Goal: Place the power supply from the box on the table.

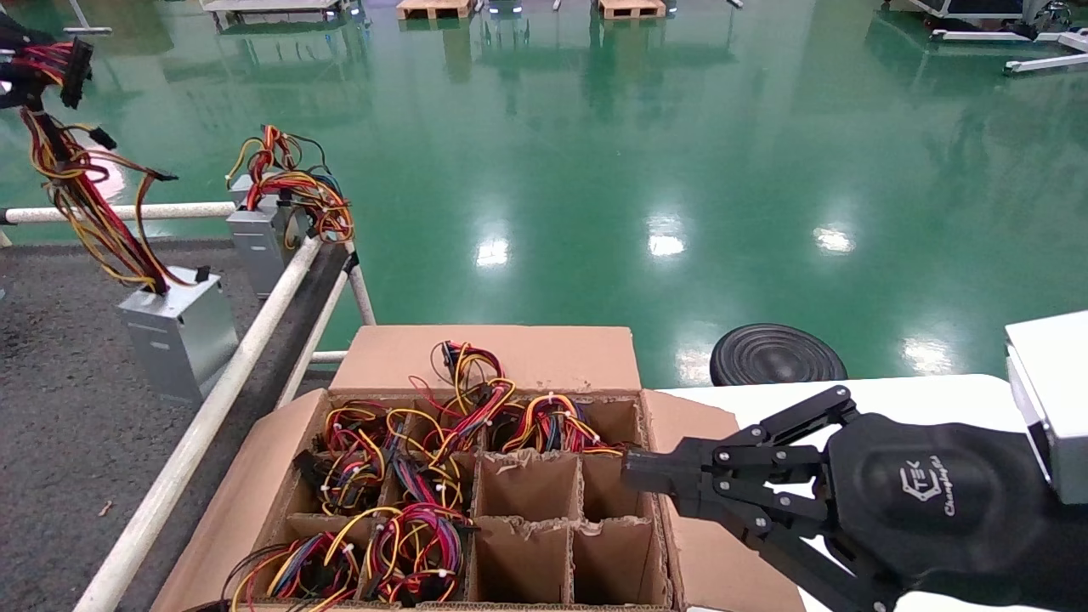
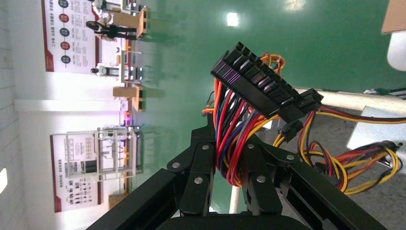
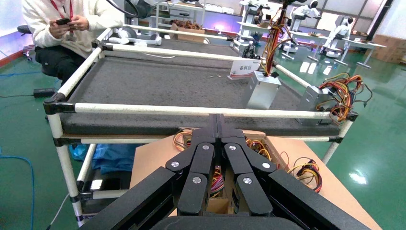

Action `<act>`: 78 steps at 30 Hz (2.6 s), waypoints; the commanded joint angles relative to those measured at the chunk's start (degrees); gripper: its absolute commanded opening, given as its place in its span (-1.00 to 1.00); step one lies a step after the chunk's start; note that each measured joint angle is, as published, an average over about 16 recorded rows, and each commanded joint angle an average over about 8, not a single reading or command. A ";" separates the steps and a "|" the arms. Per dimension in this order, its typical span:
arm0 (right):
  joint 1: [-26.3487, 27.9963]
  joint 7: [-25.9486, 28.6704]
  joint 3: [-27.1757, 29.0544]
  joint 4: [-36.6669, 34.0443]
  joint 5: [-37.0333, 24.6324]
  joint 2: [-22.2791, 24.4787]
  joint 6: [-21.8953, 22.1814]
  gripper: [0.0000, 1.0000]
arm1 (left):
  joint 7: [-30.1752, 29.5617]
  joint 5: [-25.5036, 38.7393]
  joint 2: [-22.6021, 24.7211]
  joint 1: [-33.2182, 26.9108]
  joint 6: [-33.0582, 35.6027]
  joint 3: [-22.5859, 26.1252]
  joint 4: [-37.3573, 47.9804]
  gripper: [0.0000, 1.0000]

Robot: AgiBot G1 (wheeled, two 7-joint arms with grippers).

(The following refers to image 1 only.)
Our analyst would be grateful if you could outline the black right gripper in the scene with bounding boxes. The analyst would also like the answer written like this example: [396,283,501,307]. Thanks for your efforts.
[622,385,1088,612]

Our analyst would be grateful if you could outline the cardboard box with dividers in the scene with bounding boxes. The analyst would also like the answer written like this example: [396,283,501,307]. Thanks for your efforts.
[151,326,807,612]

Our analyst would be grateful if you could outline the grey metal stand leg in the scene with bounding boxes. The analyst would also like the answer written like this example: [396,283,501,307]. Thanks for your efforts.
[64,0,113,37]

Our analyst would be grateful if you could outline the black round ribbed disc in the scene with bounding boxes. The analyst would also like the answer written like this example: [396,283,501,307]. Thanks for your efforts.
[710,323,848,388]

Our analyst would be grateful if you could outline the grey low platform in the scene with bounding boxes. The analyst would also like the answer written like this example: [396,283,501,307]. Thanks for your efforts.
[201,0,351,25]

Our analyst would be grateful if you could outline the wooden pallet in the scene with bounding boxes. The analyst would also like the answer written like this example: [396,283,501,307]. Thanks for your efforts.
[397,0,474,20]
[598,0,666,20]

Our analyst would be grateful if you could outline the grey wheeled machine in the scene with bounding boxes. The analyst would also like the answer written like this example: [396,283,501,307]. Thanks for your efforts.
[884,0,1074,35]

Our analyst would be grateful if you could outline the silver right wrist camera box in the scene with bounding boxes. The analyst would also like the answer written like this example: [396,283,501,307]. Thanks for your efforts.
[1005,310,1088,507]

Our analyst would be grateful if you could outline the white pipe table frame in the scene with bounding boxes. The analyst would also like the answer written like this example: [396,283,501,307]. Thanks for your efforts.
[0,201,377,612]

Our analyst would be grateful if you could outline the white metal frame legs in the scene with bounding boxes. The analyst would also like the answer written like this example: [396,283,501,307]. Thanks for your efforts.
[931,30,1088,76]

